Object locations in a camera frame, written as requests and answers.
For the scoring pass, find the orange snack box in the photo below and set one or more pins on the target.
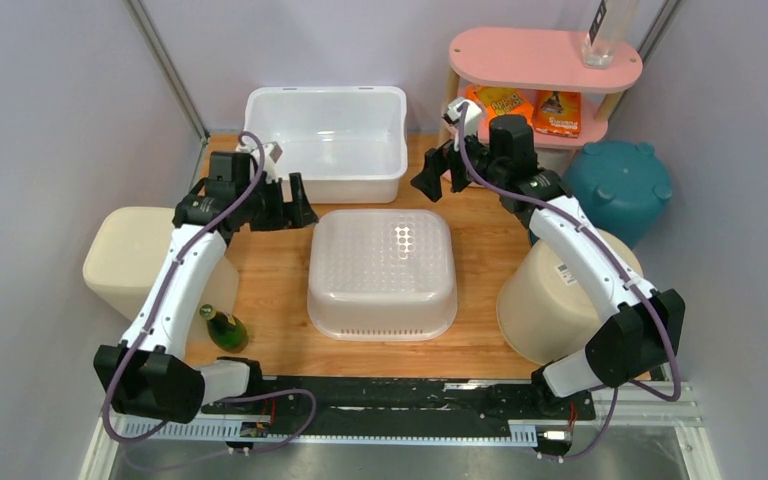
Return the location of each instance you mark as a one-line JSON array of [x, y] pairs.
[[557, 113], [497, 101]]

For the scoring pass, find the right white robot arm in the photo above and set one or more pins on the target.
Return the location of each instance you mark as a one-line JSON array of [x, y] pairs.
[[641, 325]]

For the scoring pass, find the translucent white basin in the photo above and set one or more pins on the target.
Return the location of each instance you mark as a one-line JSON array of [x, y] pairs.
[[382, 275]]

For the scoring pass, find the clear glass vase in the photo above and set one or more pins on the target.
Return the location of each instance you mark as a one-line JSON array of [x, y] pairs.
[[607, 30]]

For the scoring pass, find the green glass bottle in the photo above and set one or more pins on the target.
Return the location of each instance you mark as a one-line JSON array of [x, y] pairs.
[[225, 330]]

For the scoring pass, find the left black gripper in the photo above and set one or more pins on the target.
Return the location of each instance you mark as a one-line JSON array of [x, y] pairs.
[[292, 214]]

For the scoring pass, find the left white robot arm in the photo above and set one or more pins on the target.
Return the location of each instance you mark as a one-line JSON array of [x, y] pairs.
[[145, 373]]

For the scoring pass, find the white plastic tub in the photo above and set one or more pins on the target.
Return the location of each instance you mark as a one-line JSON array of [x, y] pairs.
[[348, 143]]

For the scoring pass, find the teal round bucket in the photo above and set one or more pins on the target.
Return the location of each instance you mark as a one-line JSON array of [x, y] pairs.
[[622, 187]]

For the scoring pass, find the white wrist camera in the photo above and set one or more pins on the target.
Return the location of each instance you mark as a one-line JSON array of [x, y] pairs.
[[465, 115], [273, 152]]

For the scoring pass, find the orange snack box right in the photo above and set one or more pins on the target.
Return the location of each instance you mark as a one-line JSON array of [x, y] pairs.
[[557, 113]]

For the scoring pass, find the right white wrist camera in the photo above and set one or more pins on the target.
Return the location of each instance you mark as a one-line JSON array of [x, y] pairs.
[[465, 115]]

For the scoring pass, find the pink three-tier shelf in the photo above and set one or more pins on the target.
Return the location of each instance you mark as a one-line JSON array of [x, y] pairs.
[[541, 59]]

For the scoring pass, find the cream round bucket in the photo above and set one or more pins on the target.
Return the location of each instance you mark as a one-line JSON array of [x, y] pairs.
[[542, 311]]

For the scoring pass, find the aluminium frame rail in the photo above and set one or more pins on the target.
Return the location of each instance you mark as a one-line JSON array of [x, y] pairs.
[[637, 405]]

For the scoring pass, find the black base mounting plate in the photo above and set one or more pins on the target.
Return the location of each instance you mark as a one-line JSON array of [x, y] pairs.
[[501, 400]]

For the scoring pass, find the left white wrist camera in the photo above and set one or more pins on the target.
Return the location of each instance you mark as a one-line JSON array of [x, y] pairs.
[[273, 152]]

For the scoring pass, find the orange snack box left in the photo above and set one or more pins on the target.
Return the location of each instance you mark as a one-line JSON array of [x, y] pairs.
[[497, 101]]

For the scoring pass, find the cream rectangular bin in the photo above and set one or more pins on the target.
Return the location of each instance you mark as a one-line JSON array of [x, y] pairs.
[[127, 255]]

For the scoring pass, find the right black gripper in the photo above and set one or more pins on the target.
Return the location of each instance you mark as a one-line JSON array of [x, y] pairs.
[[436, 162]]

